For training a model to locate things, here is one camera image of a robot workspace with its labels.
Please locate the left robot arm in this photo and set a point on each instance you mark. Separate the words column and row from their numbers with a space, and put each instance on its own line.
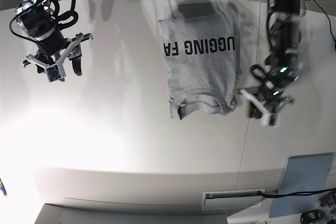
column 283, row 65

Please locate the black battery pack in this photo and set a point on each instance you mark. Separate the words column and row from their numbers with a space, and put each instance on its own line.
column 313, row 216

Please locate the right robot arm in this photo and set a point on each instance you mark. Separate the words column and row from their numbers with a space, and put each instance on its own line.
column 44, row 29

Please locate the white cable slot plate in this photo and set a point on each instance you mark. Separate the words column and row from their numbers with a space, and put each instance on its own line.
column 235, row 199

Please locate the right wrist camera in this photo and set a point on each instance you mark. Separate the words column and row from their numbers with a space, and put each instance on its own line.
column 55, row 73

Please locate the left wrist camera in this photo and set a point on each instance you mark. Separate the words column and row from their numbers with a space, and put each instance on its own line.
column 270, row 120

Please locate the grey T-shirt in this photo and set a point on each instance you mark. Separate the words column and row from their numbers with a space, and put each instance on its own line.
column 201, row 54

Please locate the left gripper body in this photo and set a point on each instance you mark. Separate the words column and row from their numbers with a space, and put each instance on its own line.
column 267, row 98

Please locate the blue-grey board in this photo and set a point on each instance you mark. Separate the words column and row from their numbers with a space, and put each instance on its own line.
column 302, row 173

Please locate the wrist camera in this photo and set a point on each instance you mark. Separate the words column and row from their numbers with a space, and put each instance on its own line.
column 55, row 73
column 270, row 120

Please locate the orange blue tool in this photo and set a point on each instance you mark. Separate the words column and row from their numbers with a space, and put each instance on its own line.
column 2, row 188

